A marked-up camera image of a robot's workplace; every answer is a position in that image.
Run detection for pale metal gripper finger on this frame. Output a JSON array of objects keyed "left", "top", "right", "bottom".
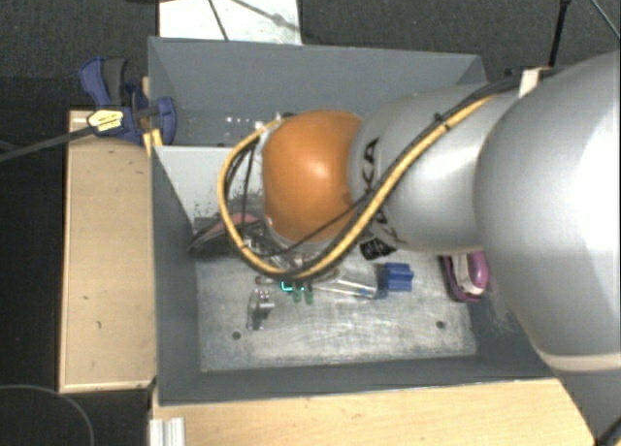
[{"left": 245, "top": 286, "right": 277, "bottom": 333}]

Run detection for red-brown flat block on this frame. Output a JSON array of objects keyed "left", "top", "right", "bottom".
[{"left": 191, "top": 209, "right": 266, "bottom": 254}]

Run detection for clear stick with blue tip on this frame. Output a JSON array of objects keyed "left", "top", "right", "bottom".
[{"left": 333, "top": 277, "right": 379, "bottom": 301}]

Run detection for grey metal bin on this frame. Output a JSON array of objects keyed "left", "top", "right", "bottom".
[{"left": 147, "top": 36, "right": 559, "bottom": 405}]

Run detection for blue plastic block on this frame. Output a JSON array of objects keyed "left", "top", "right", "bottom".
[{"left": 376, "top": 263, "right": 415, "bottom": 300}]

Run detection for pale wood board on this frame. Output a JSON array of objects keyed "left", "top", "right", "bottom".
[{"left": 57, "top": 109, "right": 159, "bottom": 395}]

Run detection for purple and white tool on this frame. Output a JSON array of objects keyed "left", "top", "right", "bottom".
[{"left": 438, "top": 248, "right": 492, "bottom": 304}]

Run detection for black cylinder on white bracket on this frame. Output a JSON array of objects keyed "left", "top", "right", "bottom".
[{"left": 359, "top": 235, "right": 398, "bottom": 262}]

